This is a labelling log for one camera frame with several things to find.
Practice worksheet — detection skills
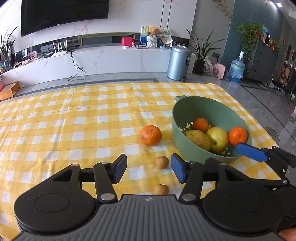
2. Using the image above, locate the yellow pear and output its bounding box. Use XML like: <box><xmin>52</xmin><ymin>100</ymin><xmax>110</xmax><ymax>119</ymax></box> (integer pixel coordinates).
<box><xmin>206</xmin><ymin>126</ymin><xmax>229</xmax><ymax>153</ymax></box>

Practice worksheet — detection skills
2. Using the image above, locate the white router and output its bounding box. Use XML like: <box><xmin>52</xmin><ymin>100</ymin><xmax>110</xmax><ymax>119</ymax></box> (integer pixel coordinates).
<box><xmin>51</xmin><ymin>39</ymin><xmax>69</xmax><ymax>57</ymax></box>

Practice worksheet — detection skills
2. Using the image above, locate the large green-brown pear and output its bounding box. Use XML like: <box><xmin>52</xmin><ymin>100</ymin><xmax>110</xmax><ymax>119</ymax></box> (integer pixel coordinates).
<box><xmin>184</xmin><ymin>130</ymin><xmax>211</xmax><ymax>152</ymax></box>

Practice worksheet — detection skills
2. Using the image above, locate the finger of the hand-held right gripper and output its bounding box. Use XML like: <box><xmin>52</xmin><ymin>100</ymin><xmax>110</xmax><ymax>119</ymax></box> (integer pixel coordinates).
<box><xmin>236</xmin><ymin>142</ymin><xmax>296</xmax><ymax>173</ymax></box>
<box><xmin>242</xmin><ymin>173</ymin><xmax>289</xmax><ymax>192</ymax></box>

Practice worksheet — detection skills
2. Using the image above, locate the blue water jug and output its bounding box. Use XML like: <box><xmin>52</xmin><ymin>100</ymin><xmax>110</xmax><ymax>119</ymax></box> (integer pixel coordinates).
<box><xmin>228</xmin><ymin>51</ymin><xmax>246</xmax><ymax>83</ymax></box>

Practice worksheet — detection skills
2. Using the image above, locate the brown longan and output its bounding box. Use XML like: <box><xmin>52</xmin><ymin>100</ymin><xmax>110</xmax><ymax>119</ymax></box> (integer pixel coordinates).
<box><xmin>156</xmin><ymin>156</ymin><xmax>169</xmax><ymax>170</ymax></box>
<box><xmin>154</xmin><ymin>184</ymin><xmax>169</xmax><ymax>195</ymax></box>

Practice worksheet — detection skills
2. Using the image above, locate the potted plant in glass vase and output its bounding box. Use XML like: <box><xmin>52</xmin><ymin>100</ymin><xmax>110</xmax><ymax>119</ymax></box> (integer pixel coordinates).
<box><xmin>0</xmin><ymin>27</ymin><xmax>18</xmax><ymax>70</ymax></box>

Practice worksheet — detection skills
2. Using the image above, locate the orange mandarin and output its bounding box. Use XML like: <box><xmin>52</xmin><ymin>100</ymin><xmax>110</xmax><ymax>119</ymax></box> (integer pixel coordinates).
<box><xmin>140</xmin><ymin>125</ymin><xmax>162</xmax><ymax>146</ymax></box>
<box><xmin>193</xmin><ymin>117</ymin><xmax>210</xmax><ymax>133</ymax></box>
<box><xmin>228</xmin><ymin>126</ymin><xmax>248</xmax><ymax>146</ymax></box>

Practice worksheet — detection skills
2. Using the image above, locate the person's right hand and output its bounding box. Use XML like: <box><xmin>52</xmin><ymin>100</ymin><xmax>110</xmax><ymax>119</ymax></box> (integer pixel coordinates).
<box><xmin>278</xmin><ymin>228</ymin><xmax>296</xmax><ymax>241</ymax></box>

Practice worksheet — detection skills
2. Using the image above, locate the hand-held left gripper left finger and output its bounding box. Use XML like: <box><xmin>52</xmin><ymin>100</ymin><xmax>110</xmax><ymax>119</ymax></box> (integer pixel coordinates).
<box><xmin>47</xmin><ymin>153</ymin><xmax>128</xmax><ymax>202</ymax></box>

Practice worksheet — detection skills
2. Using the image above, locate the long-leaf potted plant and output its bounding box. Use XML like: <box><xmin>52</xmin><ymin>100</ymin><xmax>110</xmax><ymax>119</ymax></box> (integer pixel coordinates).
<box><xmin>186</xmin><ymin>28</ymin><xmax>226</xmax><ymax>76</ymax></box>

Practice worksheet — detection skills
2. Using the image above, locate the pink fan heater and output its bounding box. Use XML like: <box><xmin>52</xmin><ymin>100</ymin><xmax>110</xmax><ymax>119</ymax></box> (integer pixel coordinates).
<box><xmin>213</xmin><ymin>64</ymin><xmax>227</xmax><ymax>79</ymax></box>

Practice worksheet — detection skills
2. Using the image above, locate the red box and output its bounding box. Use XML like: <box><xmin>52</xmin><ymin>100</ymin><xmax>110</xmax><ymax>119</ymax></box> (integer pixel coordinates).
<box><xmin>121</xmin><ymin>36</ymin><xmax>134</xmax><ymax>47</ymax></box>

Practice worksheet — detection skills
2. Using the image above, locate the climbing wall vine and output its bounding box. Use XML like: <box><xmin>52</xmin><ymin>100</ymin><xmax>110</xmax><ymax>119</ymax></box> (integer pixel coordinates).
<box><xmin>213</xmin><ymin>0</ymin><xmax>234</xmax><ymax>24</ymax></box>

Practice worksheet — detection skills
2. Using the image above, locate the white marble tv console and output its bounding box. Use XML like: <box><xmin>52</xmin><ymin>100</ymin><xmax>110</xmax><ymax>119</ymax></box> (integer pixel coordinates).
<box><xmin>0</xmin><ymin>44</ymin><xmax>197</xmax><ymax>90</ymax></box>

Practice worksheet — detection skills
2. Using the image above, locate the yellow checked tablecloth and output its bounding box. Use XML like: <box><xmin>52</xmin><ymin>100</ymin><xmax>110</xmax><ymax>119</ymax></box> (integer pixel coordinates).
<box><xmin>0</xmin><ymin>82</ymin><xmax>280</xmax><ymax>240</ymax></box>

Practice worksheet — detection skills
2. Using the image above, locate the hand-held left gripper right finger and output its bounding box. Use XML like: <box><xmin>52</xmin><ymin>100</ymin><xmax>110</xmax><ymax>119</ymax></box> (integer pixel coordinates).
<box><xmin>171</xmin><ymin>153</ymin><xmax>245</xmax><ymax>202</ymax></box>

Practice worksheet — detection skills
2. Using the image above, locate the black cable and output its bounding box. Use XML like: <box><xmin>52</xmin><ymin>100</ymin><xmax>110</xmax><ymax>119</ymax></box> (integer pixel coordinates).
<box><xmin>67</xmin><ymin>51</ymin><xmax>88</xmax><ymax>81</ymax></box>

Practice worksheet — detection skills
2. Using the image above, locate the transparent chair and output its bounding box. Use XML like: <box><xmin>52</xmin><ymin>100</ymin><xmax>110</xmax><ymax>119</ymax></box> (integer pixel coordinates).
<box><xmin>264</xmin><ymin>126</ymin><xmax>281</xmax><ymax>146</ymax></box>

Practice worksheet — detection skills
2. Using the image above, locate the green colander bowl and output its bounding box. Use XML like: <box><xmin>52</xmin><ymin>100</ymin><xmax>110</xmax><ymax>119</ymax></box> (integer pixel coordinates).
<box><xmin>172</xmin><ymin>95</ymin><xmax>252</xmax><ymax>164</ymax></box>

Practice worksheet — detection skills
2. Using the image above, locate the black curved television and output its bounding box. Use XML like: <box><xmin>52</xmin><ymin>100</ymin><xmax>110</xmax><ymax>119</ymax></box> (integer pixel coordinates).
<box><xmin>21</xmin><ymin>0</ymin><xmax>110</xmax><ymax>37</ymax></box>

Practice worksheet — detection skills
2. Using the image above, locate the group of small bottles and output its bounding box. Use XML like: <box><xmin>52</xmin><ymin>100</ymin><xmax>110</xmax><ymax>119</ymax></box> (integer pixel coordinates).
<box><xmin>261</xmin><ymin>27</ymin><xmax>281</xmax><ymax>50</ymax></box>

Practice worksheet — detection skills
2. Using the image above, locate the white plastic bag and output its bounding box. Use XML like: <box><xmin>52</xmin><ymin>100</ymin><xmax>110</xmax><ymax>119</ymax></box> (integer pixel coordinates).
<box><xmin>203</xmin><ymin>56</ymin><xmax>213</xmax><ymax>76</ymax></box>

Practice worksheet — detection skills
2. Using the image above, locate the grey drawer cabinet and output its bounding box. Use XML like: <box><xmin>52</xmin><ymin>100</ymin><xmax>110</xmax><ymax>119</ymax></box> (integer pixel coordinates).
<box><xmin>247</xmin><ymin>39</ymin><xmax>279</xmax><ymax>82</ymax></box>

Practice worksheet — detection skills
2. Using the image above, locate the blue-grey metal trash can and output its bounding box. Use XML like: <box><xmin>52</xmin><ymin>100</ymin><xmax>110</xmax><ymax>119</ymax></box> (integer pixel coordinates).
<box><xmin>167</xmin><ymin>46</ymin><xmax>192</xmax><ymax>81</ymax></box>

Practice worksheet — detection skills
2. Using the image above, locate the orange cardboard box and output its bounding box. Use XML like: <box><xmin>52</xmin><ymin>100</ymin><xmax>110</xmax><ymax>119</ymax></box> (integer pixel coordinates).
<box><xmin>0</xmin><ymin>81</ymin><xmax>21</xmax><ymax>101</ymax></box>

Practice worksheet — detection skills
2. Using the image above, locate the trailing pothos plant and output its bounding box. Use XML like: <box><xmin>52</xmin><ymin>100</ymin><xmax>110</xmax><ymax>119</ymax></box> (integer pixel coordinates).
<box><xmin>235</xmin><ymin>22</ymin><xmax>264</xmax><ymax>64</ymax></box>

